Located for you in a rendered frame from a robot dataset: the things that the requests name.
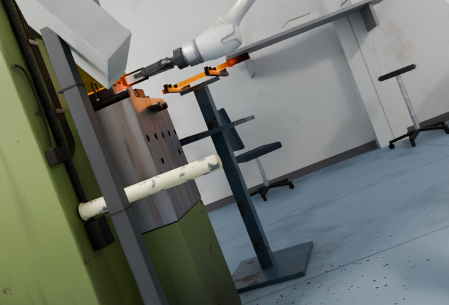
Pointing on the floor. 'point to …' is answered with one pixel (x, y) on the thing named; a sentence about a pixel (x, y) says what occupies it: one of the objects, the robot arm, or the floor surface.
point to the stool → (410, 108)
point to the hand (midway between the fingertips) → (135, 77)
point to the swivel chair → (252, 156)
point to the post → (104, 168)
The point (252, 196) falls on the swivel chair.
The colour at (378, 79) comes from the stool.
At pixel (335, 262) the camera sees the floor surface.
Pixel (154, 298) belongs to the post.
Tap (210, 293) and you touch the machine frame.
